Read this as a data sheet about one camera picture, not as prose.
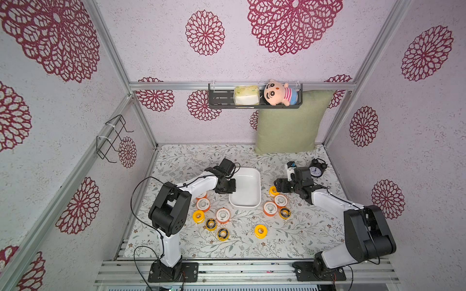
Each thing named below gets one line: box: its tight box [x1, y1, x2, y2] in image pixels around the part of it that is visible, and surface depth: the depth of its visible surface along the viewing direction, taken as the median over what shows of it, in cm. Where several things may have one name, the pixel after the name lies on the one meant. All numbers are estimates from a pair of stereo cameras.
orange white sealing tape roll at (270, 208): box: [263, 201, 278, 218], surface depth 92 cm
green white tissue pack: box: [233, 85, 261, 106], surface depth 92 cm
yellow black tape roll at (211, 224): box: [205, 218, 218, 231], surface depth 87 cm
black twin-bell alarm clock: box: [308, 158, 328, 178], surface depth 102 cm
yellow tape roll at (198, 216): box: [192, 209, 206, 224], surface depth 89 cm
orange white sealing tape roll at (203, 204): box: [195, 197, 211, 212], surface depth 94 cm
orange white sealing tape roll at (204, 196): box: [195, 191, 209, 201], surface depth 97 cm
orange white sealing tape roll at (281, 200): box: [274, 194, 289, 208], surface depth 95 cm
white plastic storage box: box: [227, 166, 262, 209], surface depth 98 cm
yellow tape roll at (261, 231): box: [254, 224, 268, 240], surface depth 85 cm
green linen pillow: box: [254, 90, 335, 154], surface depth 101 cm
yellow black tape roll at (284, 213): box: [278, 206, 292, 221], surface depth 91 cm
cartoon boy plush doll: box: [263, 79, 298, 107], surface depth 88 cm
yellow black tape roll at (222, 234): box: [217, 227, 230, 242], surface depth 85 cm
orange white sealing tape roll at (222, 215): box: [216, 207, 230, 224], surface depth 89 cm
